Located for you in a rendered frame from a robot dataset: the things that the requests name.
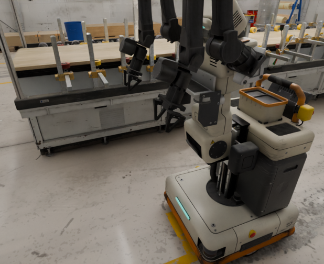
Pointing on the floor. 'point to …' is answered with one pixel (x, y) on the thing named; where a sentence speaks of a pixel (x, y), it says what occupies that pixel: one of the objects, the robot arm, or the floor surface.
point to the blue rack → (293, 10)
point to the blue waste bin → (74, 31)
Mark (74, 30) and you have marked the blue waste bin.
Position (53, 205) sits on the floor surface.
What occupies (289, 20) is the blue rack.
